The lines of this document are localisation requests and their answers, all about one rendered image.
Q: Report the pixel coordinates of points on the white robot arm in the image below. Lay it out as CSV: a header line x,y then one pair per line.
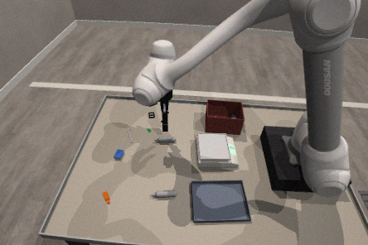
x,y
323,157

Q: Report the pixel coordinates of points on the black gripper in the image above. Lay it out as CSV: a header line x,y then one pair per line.
x,y
164,102

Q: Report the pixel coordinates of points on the red open box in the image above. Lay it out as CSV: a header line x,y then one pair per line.
x,y
218,117

